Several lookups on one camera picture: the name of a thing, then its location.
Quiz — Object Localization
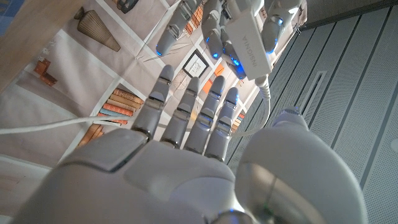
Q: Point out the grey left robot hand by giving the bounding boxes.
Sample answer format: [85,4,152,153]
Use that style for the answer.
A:
[154,0,308,81]

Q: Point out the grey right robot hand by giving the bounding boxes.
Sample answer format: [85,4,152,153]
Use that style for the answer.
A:
[11,64,369,224]

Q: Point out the printed bookshelf backdrop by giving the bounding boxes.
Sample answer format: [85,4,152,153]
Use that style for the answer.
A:
[0,0,308,218]

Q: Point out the white Ethernet cable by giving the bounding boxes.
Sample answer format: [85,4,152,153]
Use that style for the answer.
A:
[0,74,272,138]

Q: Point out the blue book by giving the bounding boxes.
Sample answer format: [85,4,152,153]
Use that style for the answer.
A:
[0,0,25,35]

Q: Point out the white adapter connector with pigtail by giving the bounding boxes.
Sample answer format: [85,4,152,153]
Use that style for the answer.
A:
[224,0,273,81]

